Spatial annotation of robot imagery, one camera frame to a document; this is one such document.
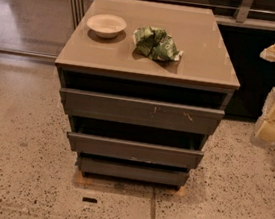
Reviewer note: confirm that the black floor marker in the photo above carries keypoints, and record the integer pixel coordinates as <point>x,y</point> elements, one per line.
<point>89,200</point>

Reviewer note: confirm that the grey bottom drawer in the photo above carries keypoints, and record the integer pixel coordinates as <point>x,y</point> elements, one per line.
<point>130,171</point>

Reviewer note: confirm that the grey drawer cabinet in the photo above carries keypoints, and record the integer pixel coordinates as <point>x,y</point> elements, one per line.
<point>204,77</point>

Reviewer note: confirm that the white ceramic bowl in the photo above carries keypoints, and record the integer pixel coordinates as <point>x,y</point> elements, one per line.
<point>106,25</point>

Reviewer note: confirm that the grey drawer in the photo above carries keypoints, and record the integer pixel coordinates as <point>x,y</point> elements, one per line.
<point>173,151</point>
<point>130,171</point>
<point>157,114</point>

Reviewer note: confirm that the grey top drawer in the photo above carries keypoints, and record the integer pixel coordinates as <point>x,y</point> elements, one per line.
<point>157,114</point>

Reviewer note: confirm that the crumpled green chip bag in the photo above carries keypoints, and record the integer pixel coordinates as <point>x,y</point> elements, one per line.
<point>156,44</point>

